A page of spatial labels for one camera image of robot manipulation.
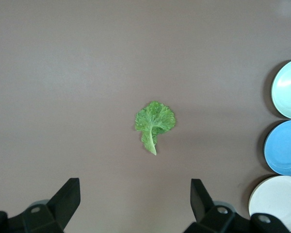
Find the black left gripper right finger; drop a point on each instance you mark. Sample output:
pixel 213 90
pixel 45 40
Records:
pixel 208 216

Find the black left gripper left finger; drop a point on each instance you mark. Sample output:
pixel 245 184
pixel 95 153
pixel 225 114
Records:
pixel 55 213

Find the green lettuce leaf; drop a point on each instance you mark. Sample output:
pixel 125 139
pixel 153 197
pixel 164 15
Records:
pixel 155 119

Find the beige round plate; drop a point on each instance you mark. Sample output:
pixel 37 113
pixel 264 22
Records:
pixel 279 201

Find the blue round plate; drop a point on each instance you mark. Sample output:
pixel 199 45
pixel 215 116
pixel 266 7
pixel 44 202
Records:
pixel 286 148

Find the pale green round plate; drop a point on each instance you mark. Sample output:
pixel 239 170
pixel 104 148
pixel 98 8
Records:
pixel 289 89

